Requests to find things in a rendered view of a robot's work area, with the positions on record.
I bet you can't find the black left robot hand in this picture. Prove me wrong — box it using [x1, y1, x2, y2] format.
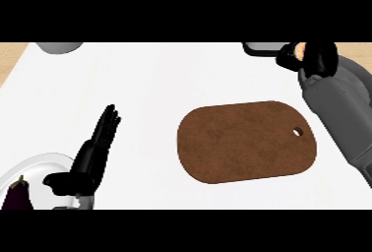
[43, 103, 124, 197]

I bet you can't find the brown wooden cutting board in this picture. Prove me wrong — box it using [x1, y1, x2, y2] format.
[176, 99, 319, 185]

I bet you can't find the dark purple eggplant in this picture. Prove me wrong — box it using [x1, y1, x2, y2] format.
[0, 174, 36, 211]

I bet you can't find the dark grey pan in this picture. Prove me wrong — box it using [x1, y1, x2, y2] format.
[241, 41, 294, 57]

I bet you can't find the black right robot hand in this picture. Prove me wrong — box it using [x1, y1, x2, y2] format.
[275, 41, 340, 79]

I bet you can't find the white round plate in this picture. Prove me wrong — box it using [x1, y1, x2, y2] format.
[0, 153, 83, 211]

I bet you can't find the grey round bowl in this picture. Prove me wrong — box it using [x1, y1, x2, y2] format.
[36, 41, 85, 55]

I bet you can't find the orange cupcake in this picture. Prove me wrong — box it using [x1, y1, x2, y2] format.
[296, 42, 309, 62]

